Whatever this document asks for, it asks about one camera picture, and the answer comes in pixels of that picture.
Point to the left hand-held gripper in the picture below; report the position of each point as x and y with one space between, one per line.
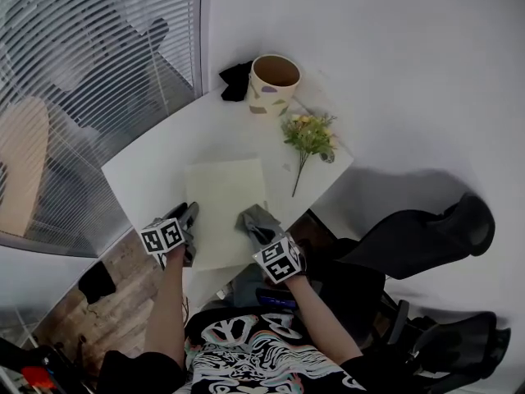
162 236

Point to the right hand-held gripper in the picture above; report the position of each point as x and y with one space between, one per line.
281 261

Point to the grey cloth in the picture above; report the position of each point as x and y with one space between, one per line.
256 218

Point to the pale yellow placemat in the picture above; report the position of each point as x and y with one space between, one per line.
223 195

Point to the person's right forearm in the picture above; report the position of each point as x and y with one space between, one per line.
320 318

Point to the person's left forearm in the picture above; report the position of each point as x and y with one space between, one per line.
164 310

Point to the white square table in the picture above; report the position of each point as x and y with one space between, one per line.
164 166

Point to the person's grey trousers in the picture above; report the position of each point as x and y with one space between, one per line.
246 290

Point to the blue waist device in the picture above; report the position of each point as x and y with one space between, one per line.
275 300

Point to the artificial yellow flower bouquet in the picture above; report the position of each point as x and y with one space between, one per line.
309 138

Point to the black pouch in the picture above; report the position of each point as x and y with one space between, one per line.
96 281

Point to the person's black printed t-shirt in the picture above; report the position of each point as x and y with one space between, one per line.
254 355

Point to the cream patterned paper bucket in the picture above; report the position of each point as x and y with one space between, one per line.
270 97

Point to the black crumpled fabric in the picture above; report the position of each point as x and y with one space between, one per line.
236 82

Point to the black mesh office chair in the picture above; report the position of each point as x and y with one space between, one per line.
410 240
459 343

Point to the tan wooden table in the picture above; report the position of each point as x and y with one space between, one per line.
20 162

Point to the grey window blinds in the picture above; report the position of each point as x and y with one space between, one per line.
82 35

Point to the black wheeled stand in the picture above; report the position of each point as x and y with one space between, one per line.
16 355

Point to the red plastic object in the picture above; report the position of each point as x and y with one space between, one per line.
37 378

